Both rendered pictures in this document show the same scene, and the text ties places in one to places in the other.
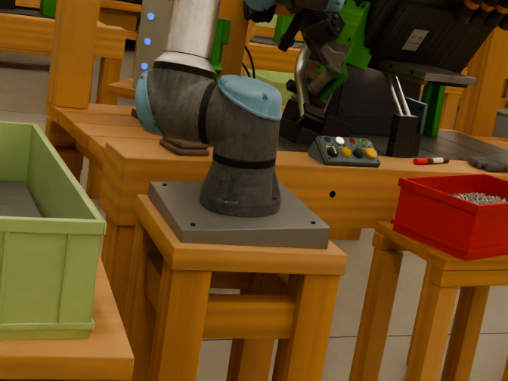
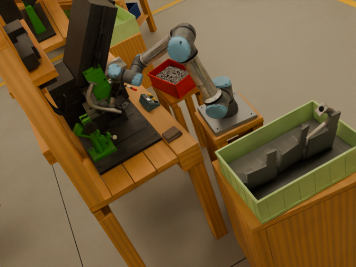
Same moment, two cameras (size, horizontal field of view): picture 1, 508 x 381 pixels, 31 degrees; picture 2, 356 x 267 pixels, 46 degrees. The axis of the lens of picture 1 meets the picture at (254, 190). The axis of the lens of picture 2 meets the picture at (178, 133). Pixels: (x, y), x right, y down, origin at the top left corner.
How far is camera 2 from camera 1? 274 cm
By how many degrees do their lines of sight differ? 71
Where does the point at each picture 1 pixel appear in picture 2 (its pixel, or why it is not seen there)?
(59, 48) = (90, 183)
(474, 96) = not seen: hidden behind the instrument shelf
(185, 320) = not seen: hidden behind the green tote
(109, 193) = (192, 160)
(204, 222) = (247, 112)
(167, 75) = (223, 97)
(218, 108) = (229, 90)
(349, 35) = (103, 78)
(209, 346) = (80, 236)
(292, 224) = (238, 97)
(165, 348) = not seen: hidden behind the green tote
